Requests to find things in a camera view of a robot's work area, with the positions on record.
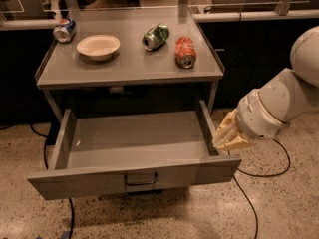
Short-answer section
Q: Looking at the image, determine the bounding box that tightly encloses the black cable floor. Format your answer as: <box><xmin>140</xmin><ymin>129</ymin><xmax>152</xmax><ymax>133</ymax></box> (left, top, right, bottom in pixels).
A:
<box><xmin>227</xmin><ymin>138</ymin><xmax>292</xmax><ymax>239</ymax></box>
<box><xmin>0</xmin><ymin>122</ymin><xmax>76</xmax><ymax>239</ymax></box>

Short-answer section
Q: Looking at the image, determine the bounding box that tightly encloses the grey metal drawer cabinet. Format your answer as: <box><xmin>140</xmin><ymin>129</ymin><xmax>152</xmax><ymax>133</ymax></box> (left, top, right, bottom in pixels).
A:
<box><xmin>34</xmin><ymin>6</ymin><xmax>225</xmax><ymax>147</ymax></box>

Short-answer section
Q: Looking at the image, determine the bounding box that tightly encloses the orange soda can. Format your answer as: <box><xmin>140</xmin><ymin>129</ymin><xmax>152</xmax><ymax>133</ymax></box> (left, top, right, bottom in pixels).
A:
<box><xmin>175</xmin><ymin>36</ymin><xmax>196</xmax><ymax>69</ymax></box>

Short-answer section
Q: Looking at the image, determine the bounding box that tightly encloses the black cable right floor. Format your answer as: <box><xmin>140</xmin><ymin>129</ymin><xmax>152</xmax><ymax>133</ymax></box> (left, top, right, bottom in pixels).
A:
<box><xmin>227</xmin><ymin>138</ymin><xmax>292</xmax><ymax>239</ymax></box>

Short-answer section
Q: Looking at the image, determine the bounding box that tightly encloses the white counter rail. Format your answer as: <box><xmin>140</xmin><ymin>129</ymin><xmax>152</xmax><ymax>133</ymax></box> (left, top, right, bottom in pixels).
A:
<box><xmin>192</xmin><ymin>9</ymin><xmax>319</xmax><ymax>23</ymax></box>

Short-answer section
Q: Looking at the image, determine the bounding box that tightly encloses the blue pepsi can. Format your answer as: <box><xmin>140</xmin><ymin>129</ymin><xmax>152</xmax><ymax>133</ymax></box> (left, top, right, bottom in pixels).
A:
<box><xmin>53</xmin><ymin>17</ymin><xmax>76</xmax><ymax>43</ymax></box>

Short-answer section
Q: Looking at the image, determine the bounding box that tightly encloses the white paper bowl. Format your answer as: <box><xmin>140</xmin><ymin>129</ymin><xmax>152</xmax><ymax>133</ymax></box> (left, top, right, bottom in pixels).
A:
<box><xmin>77</xmin><ymin>35</ymin><xmax>121</xmax><ymax>62</ymax></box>

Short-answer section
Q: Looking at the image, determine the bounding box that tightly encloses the green soda can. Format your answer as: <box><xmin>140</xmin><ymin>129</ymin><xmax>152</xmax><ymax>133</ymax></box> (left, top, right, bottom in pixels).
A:
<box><xmin>142</xmin><ymin>23</ymin><xmax>170</xmax><ymax>51</ymax></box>

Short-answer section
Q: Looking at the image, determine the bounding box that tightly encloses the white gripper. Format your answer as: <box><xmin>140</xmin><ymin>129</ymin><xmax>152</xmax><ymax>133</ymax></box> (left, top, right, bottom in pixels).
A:
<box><xmin>212</xmin><ymin>89</ymin><xmax>282</xmax><ymax>150</ymax></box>

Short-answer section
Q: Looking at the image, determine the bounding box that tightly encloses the black cable left floor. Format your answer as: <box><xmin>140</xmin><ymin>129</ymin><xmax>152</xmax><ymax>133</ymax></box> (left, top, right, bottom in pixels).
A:
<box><xmin>0</xmin><ymin>122</ymin><xmax>76</xmax><ymax>239</ymax></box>

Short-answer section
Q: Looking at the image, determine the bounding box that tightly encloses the grey top drawer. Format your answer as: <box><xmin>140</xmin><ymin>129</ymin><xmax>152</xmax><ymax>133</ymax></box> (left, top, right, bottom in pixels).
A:
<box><xmin>28</xmin><ymin>101</ymin><xmax>241</xmax><ymax>200</ymax></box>

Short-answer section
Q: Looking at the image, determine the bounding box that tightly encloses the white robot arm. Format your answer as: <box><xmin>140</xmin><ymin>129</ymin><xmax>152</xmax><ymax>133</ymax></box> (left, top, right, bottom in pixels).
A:
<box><xmin>212</xmin><ymin>27</ymin><xmax>319</xmax><ymax>150</ymax></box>

